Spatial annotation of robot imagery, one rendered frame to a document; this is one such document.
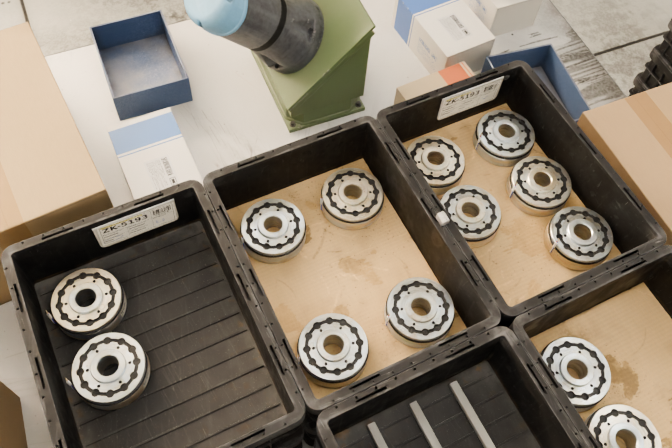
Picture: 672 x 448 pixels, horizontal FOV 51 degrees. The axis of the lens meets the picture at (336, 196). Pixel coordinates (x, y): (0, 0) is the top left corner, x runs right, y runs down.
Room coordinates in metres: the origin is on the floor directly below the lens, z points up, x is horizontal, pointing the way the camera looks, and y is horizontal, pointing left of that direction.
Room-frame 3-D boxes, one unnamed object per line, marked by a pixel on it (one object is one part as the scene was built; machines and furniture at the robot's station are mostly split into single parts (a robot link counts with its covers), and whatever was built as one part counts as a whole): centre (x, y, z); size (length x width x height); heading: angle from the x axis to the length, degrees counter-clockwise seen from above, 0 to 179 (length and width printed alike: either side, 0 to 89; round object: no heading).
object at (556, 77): (0.97, -0.38, 0.74); 0.20 x 0.15 x 0.07; 21
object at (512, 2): (1.27, -0.31, 0.75); 0.20 x 0.12 x 0.09; 28
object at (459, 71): (0.92, -0.20, 0.74); 0.16 x 0.12 x 0.07; 123
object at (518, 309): (0.64, -0.28, 0.92); 0.40 x 0.30 x 0.02; 31
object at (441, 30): (1.12, -0.19, 0.74); 0.20 x 0.12 x 0.09; 33
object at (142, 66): (0.96, 0.42, 0.74); 0.20 x 0.15 x 0.07; 27
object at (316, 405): (0.48, -0.02, 0.92); 0.40 x 0.30 x 0.02; 31
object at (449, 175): (0.70, -0.16, 0.86); 0.10 x 0.10 x 0.01
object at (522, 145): (0.77, -0.29, 0.86); 0.10 x 0.10 x 0.01
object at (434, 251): (0.48, -0.02, 0.87); 0.40 x 0.30 x 0.11; 31
